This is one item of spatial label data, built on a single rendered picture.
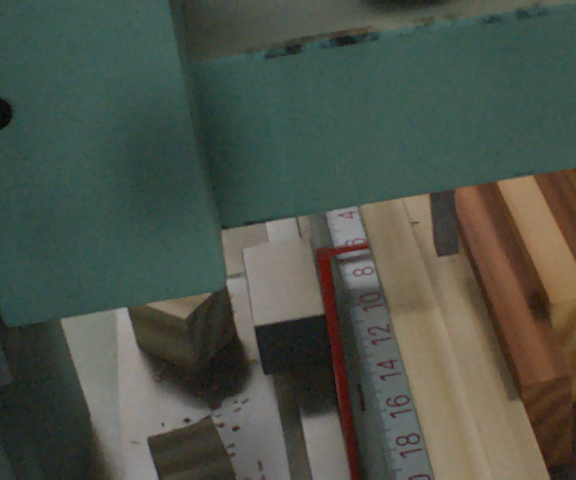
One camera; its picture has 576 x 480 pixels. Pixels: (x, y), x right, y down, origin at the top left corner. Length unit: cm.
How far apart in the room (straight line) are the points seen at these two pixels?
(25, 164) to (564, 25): 19
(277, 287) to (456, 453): 27
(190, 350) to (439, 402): 28
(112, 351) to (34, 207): 34
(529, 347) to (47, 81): 20
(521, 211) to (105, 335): 31
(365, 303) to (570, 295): 8
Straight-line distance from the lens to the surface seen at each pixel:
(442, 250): 52
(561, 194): 55
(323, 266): 52
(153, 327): 72
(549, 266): 51
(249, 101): 44
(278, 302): 67
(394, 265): 52
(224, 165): 45
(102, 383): 73
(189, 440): 62
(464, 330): 50
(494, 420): 46
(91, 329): 77
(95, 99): 39
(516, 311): 50
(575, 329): 50
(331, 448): 64
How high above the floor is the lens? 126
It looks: 35 degrees down
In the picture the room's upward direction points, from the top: 10 degrees counter-clockwise
